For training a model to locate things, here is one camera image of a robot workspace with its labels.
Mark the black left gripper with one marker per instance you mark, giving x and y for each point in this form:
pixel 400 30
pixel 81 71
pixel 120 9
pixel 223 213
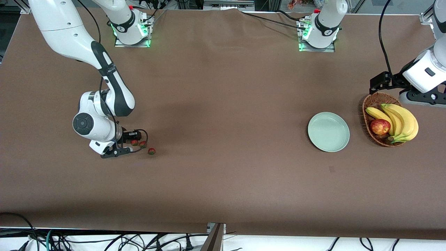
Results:
pixel 396 81

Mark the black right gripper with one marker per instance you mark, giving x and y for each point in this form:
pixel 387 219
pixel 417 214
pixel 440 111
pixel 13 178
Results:
pixel 125 135

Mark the red toy strawberry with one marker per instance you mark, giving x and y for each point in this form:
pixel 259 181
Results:
pixel 143 144
pixel 152 151
pixel 134 142

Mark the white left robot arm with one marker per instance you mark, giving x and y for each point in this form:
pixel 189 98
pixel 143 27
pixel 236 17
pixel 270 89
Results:
pixel 421 71

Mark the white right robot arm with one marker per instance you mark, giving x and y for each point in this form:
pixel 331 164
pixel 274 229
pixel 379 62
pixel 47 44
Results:
pixel 62 28

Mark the pale green round plate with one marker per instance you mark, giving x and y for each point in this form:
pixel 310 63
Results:
pixel 329 136

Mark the brown wicker basket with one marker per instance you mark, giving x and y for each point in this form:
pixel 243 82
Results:
pixel 374 103

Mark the small yellow banana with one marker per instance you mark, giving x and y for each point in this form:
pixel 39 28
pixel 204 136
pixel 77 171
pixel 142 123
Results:
pixel 378 114

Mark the red apple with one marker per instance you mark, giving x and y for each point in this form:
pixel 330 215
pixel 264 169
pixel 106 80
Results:
pixel 379 127

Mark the large yellow banana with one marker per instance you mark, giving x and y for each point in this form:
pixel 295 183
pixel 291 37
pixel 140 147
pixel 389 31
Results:
pixel 411 122

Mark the brown table cover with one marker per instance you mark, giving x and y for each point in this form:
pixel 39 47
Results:
pixel 223 174

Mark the grey metal background box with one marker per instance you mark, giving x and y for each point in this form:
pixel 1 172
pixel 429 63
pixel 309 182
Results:
pixel 226 5

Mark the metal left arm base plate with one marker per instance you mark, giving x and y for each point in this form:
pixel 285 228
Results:
pixel 317 50

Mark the aluminium frame profile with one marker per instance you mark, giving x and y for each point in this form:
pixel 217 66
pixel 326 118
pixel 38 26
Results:
pixel 425 18
pixel 23 8

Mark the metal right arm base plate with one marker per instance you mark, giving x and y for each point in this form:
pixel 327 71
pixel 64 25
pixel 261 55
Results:
pixel 132 44

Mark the aluminium post with bracket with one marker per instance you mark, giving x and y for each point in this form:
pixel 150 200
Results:
pixel 212 240

